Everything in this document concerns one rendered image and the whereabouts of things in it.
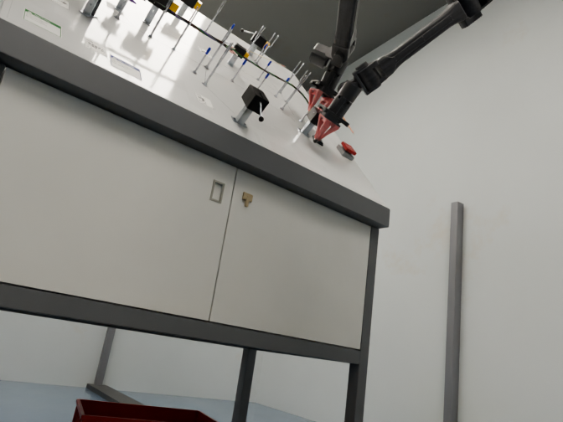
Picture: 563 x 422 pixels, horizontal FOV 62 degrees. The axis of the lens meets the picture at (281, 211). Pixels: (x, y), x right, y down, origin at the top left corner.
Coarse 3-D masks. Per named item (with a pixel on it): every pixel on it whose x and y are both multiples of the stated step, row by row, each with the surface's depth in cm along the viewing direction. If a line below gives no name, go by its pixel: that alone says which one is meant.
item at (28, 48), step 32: (0, 32) 86; (32, 64) 89; (64, 64) 93; (96, 96) 97; (128, 96) 101; (160, 96) 106; (160, 128) 107; (192, 128) 110; (224, 128) 116; (224, 160) 119; (256, 160) 121; (288, 160) 129; (320, 192) 135; (352, 192) 144; (384, 224) 153
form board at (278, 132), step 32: (32, 0) 102; (32, 32) 91; (64, 32) 100; (96, 32) 111; (128, 32) 125; (160, 32) 142; (192, 32) 166; (224, 32) 198; (96, 64) 98; (160, 64) 122; (192, 64) 138; (224, 64) 160; (192, 96) 119; (224, 96) 135; (288, 96) 185; (256, 128) 132; (288, 128) 152; (320, 160) 148
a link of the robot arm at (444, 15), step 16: (448, 0) 144; (448, 16) 142; (464, 16) 143; (480, 16) 145; (416, 32) 146; (432, 32) 143; (400, 48) 142; (416, 48) 143; (384, 64) 142; (400, 64) 144; (368, 80) 143; (384, 80) 143
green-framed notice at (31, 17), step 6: (24, 12) 95; (30, 12) 97; (24, 18) 93; (30, 18) 94; (36, 18) 96; (42, 18) 98; (36, 24) 94; (42, 24) 96; (48, 24) 98; (54, 24) 100; (48, 30) 96; (54, 30) 97; (60, 30) 99; (60, 36) 97
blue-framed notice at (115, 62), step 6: (114, 60) 105; (120, 60) 107; (114, 66) 103; (120, 66) 105; (126, 66) 107; (132, 66) 109; (126, 72) 104; (132, 72) 107; (138, 72) 109; (138, 78) 106
